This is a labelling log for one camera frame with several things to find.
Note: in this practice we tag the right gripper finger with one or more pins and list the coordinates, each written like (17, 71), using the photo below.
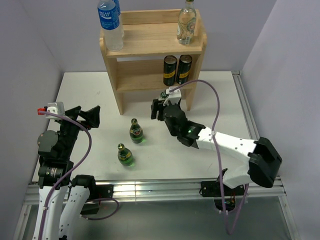
(179, 103)
(157, 109)

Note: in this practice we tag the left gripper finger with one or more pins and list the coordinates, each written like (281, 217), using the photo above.
(91, 118)
(73, 113)

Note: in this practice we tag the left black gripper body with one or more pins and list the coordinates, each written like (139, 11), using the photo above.
(69, 130)

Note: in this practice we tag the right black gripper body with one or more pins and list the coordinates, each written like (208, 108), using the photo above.
(173, 132)

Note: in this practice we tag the black can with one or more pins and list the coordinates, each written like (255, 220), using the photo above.
(169, 70)
(184, 67)

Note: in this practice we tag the clear glass bottle green cap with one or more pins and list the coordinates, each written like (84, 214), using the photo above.
(186, 24)

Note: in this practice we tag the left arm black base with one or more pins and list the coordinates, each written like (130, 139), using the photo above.
(101, 191)

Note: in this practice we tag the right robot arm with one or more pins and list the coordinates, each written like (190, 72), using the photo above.
(260, 160)

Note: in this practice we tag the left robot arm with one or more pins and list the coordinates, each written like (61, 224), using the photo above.
(62, 198)

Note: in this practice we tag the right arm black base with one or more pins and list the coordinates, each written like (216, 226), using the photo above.
(211, 188)

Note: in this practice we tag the wooden two-tier shelf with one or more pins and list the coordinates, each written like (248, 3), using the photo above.
(149, 36)

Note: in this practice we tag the green glass bottle front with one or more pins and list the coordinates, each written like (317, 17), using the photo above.
(124, 155)

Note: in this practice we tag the rear Pocari Sweat water bottle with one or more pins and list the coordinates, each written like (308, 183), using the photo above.
(117, 4)

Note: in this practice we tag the pocari sweat water bottle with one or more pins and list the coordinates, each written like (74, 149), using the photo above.
(110, 23)
(117, 4)

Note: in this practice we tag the front Pocari Sweat water bottle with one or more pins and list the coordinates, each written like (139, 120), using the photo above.
(110, 23)

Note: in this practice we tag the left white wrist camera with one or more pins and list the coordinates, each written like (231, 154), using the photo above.
(56, 108)

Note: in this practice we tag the aluminium frame right rail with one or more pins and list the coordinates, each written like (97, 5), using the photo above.
(246, 109)

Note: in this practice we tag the aluminium frame rail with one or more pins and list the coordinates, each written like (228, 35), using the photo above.
(162, 190)
(246, 109)

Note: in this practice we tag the aluminium frame front rail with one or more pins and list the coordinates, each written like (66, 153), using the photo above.
(162, 190)

